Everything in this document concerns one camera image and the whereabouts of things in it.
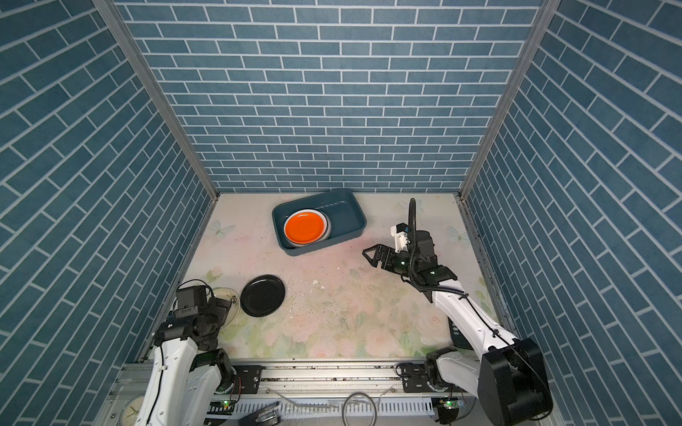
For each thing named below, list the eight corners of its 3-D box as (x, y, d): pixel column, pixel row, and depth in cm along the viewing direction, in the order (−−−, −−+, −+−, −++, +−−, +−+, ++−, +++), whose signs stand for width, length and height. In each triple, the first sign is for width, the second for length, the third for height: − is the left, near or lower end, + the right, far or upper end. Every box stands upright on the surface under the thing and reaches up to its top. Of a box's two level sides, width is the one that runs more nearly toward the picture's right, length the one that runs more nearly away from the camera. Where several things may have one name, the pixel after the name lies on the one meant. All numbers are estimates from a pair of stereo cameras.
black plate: (238, 317, 87) (235, 313, 85) (249, 278, 96) (246, 274, 94) (280, 317, 87) (278, 313, 85) (287, 278, 96) (286, 274, 94)
